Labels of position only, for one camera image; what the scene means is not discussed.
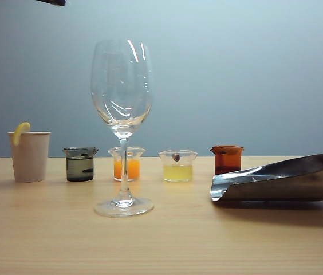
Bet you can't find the smoky grey glass beaker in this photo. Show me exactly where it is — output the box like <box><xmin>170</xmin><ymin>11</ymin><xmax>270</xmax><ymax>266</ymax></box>
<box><xmin>62</xmin><ymin>146</ymin><xmax>99</xmax><ymax>182</ymax></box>

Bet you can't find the white paper cup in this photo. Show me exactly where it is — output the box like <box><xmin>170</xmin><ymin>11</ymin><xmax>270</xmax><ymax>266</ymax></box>
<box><xmin>7</xmin><ymin>131</ymin><xmax>52</xmax><ymax>183</ymax></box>

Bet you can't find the shiny metal ice scoop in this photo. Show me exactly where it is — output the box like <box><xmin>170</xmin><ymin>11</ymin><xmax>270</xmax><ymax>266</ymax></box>
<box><xmin>209</xmin><ymin>154</ymin><xmax>323</xmax><ymax>203</ymax></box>

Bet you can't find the clear beaker with yellow liquid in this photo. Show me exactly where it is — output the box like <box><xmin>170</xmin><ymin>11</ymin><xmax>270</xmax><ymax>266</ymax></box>
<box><xmin>157</xmin><ymin>150</ymin><xmax>199</xmax><ymax>183</ymax></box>

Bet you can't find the amber brown glass beaker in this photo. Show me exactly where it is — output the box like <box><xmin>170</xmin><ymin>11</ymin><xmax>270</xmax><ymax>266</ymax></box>
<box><xmin>210</xmin><ymin>145</ymin><xmax>245</xmax><ymax>175</ymax></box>

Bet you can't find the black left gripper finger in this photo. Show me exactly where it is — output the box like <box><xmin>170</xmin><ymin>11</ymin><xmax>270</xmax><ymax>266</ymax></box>
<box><xmin>35</xmin><ymin>0</ymin><xmax>67</xmax><ymax>7</ymax></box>

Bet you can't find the clear tall wine glass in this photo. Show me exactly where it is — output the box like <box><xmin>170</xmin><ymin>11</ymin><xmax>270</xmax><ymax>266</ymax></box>
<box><xmin>90</xmin><ymin>39</ymin><xmax>155</xmax><ymax>218</ymax></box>

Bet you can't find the yellow lemon slice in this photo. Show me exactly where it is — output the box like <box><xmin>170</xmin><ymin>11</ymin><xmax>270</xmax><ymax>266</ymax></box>
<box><xmin>13</xmin><ymin>121</ymin><xmax>31</xmax><ymax>146</ymax></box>

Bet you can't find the clear beaker with orange juice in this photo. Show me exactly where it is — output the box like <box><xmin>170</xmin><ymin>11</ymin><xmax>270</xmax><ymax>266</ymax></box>
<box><xmin>107</xmin><ymin>146</ymin><xmax>147</xmax><ymax>183</ymax></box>

